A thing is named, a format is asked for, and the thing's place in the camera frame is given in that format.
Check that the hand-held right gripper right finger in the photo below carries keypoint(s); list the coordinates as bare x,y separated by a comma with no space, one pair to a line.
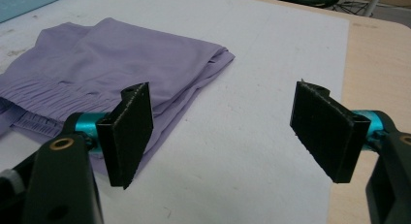
329,133

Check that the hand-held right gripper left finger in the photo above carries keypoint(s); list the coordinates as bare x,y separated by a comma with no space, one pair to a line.
126,140

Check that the purple shorts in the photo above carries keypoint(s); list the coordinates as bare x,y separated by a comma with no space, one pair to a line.
113,62

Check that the light blue plastic basket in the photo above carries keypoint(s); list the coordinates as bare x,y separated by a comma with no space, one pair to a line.
25,2

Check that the white foam mat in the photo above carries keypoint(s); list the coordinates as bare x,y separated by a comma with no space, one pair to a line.
252,88

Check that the white desk frame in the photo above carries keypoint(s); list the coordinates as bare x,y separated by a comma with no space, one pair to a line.
374,2

